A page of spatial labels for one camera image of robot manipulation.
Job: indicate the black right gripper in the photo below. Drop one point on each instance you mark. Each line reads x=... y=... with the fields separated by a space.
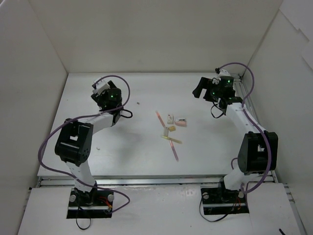
x=206 y=88

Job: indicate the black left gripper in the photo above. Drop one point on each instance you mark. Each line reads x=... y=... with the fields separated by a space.
x=97 y=97

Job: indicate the orange-red highlighter pen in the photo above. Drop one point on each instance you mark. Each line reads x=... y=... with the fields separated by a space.
x=160 y=119

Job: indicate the yellow highlighter pen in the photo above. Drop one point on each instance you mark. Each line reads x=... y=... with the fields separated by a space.
x=171 y=139

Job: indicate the pink highlighter pen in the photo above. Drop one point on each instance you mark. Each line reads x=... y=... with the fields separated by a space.
x=174 y=151

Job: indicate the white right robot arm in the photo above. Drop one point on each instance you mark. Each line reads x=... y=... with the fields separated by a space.
x=258 y=152

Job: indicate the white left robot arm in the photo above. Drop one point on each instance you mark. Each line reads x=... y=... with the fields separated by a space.
x=73 y=145

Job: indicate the pink correction tape dispenser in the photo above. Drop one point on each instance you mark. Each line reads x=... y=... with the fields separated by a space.
x=179 y=121

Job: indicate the white eraser with red print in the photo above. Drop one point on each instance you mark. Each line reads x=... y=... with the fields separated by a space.
x=170 y=119

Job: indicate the small white eraser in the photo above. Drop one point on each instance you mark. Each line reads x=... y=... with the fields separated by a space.
x=166 y=131

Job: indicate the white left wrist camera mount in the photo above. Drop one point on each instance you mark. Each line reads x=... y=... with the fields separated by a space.
x=99 y=86

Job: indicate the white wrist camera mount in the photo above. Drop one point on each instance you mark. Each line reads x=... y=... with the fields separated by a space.
x=221 y=72
x=99 y=86

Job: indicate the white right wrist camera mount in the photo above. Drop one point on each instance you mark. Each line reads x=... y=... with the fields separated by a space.
x=221 y=72

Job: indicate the aluminium right side rail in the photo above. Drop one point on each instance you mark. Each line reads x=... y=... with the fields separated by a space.
x=242 y=86

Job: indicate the aluminium rail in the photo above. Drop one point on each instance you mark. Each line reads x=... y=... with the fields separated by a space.
x=242 y=86
x=45 y=181

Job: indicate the aluminium front rail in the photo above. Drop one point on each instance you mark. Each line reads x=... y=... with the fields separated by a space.
x=45 y=181

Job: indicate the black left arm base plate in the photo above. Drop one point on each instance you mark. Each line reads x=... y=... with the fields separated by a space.
x=98 y=206

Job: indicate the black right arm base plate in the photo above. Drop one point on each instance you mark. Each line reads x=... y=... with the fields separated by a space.
x=217 y=201

